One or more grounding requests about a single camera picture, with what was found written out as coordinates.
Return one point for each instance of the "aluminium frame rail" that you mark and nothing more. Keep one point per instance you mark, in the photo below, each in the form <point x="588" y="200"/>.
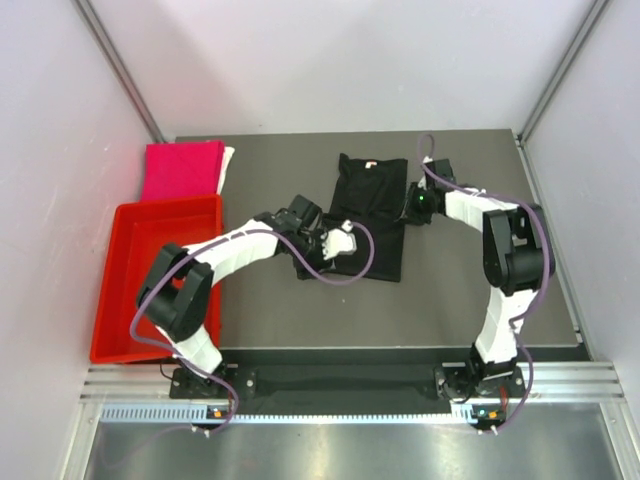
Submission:
<point x="545" y="381"/>

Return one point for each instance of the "corner aluminium post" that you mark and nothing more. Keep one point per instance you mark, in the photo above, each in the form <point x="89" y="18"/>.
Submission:
<point x="107" y="47"/>
<point x="569" y="55"/>

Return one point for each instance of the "red plastic bin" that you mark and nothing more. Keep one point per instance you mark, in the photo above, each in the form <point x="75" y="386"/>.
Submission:
<point x="138" y="233"/>

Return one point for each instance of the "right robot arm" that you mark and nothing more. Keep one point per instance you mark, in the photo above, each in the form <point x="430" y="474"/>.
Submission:
<point x="517" y="260"/>

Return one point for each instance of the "folded pink t-shirt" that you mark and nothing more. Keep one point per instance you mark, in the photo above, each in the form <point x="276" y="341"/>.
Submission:
<point x="182" y="170"/>

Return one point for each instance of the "left corner aluminium post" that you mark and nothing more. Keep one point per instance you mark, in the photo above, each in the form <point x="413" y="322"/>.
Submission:
<point x="107" y="47"/>

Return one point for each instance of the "grey slotted cable duct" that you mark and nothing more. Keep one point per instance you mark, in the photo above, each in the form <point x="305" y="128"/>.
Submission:
<point x="209" y="414"/>

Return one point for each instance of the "folded white t-shirt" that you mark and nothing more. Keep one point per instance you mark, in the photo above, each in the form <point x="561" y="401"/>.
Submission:
<point x="225" y="162"/>

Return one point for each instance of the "black t-shirt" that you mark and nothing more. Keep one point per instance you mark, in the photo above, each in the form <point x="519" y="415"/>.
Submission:
<point x="372" y="193"/>

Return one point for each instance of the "right corner aluminium post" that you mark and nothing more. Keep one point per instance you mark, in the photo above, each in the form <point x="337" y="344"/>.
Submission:
<point x="569" y="55"/>

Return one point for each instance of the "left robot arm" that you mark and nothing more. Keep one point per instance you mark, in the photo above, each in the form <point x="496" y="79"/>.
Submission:
<point x="175" y="295"/>

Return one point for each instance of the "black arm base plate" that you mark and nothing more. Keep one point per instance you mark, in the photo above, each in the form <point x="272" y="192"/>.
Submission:
<point x="351" y="402"/>

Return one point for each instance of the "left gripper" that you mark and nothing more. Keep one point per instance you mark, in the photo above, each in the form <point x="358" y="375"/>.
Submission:
<point x="317" y="262"/>

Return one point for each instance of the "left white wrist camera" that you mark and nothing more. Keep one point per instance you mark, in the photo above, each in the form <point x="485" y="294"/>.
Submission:
<point x="339" y="241"/>

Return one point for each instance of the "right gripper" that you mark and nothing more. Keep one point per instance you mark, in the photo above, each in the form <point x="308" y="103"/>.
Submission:
<point x="409" y="215"/>

